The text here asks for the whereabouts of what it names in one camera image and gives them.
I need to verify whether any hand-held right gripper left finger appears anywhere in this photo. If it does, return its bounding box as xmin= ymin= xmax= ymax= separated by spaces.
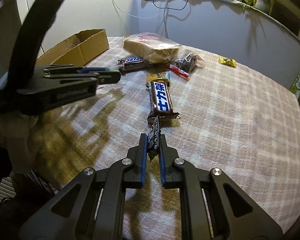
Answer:
xmin=19 ymin=133 xmax=148 ymax=240

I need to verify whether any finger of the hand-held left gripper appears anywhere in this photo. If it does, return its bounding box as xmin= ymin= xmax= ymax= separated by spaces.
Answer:
xmin=44 ymin=64 xmax=113 ymax=75
xmin=49 ymin=71 xmax=121 ymax=85

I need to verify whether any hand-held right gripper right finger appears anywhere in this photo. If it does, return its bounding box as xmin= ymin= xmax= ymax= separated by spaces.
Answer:
xmin=158 ymin=134 xmax=283 ymax=240

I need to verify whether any cardboard box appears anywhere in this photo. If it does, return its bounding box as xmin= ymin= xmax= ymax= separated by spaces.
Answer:
xmin=36 ymin=29 xmax=110 ymax=67

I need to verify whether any dark patterned snack packet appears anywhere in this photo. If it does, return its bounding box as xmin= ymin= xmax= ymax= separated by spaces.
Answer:
xmin=147 ymin=115 xmax=163 ymax=160

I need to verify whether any brown chocolate bar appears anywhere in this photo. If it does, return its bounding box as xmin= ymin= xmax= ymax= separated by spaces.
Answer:
xmin=118 ymin=56 xmax=155 ymax=74
xmin=145 ymin=80 xmax=181 ymax=125

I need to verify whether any bread packet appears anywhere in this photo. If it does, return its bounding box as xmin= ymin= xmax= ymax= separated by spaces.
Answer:
xmin=122 ymin=32 xmax=183 ymax=64

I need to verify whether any clear red-edged cookie packet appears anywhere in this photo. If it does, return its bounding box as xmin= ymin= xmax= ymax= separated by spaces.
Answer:
xmin=165 ymin=50 xmax=205 ymax=81

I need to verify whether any person's left forearm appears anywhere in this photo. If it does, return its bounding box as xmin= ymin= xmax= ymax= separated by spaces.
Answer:
xmin=0 ymin=111 xmax=42 ymax=174

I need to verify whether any yellow blue snack packet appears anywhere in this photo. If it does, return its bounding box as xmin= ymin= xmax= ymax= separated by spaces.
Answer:
xmin=146 ymin=71 xmax=171 ymax=84

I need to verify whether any white wardrobe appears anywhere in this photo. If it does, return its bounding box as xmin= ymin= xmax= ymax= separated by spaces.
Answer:
xmin=15 ymin=0 xmax=143 ymax=55

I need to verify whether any small yellow candy packet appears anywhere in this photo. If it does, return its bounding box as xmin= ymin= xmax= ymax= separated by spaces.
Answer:
xmin=219 ymin=56 xmax=237 ymax=67

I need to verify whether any white ribbed panel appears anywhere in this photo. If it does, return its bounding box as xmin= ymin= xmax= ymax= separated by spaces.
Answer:
xmin=0 ymin=176 xmax=15 ymax=203

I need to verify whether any white charging cable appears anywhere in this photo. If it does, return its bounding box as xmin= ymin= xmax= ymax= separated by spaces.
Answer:
xmin=161 ymin=0 xmax=169 ymax=39

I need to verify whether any black cable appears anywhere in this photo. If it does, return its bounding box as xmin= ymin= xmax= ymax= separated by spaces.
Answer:
xmin=153 ymin=0 xmax=191 ymax=12

